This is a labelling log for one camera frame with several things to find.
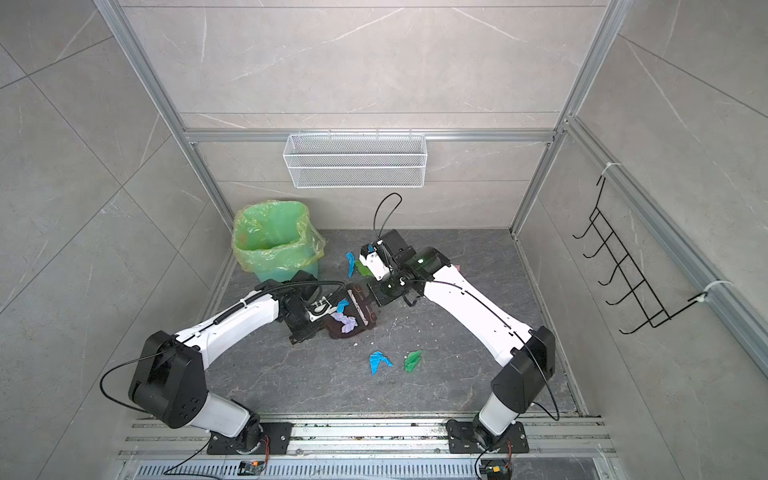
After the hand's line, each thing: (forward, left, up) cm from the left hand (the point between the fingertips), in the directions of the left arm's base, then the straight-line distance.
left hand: (308, 322), depth 86 cm
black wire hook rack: (-9, -79, +25) cm, 83 cm away
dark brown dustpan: (-2, -8, -1) cm, 8 cm away
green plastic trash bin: (+31, +15, +3) cm, 35 cm away
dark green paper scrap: (-10, -30, -6) cm, 32 cm away
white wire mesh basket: (+49, -15, +23) cm, 56 cm away
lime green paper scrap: (+23, -15, -6) cm, 29 cm away
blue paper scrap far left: (+28, -11, -6) cm, 31 cm away
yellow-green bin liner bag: (+31, +15, +3) cm, 35 cm away
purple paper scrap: (0, -12, -2) cm, 12 cm away
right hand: (+1, -20, +14) cm, 25 cm away
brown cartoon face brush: (+2, -16, +6) cm, 17 cm away
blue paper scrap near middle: (-9, -19, -6) cm, 22 cm away
